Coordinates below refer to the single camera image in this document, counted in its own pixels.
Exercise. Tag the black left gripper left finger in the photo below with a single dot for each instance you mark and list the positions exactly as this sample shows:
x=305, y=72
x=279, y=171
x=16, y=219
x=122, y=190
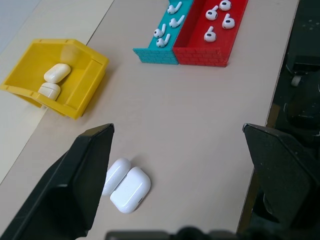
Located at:
x=62, y=190

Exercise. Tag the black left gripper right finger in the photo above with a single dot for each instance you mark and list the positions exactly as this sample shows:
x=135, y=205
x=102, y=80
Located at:
x=285, y=175

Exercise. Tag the white earbud case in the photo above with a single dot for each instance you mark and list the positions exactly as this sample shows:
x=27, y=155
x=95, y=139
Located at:
x=130, y=190
x=57, y=73
x=49, y=91

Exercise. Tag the yellow plastic bin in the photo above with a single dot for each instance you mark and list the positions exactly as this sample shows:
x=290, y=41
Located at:
x=82, y=75

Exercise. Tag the black office chair base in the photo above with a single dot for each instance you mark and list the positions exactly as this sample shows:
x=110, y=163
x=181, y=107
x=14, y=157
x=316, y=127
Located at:
x=302, y=62

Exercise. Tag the red brick-pattern tray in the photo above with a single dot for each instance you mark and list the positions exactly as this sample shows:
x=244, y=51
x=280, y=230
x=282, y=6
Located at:
x=200, y=56

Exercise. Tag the white short-stem earbud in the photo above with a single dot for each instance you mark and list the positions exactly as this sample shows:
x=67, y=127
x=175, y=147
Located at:
x=225, y=5
x=211, y=13
x=210, y=35
x=228, y=22

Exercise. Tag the teal brick-pattern tray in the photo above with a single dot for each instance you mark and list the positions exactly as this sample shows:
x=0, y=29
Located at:
x=157, y=55

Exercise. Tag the white long-stem earbud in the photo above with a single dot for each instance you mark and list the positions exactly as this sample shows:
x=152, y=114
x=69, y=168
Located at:
x=174, y=8
x=162, y=41
x=159, y=32
x=176, y=22

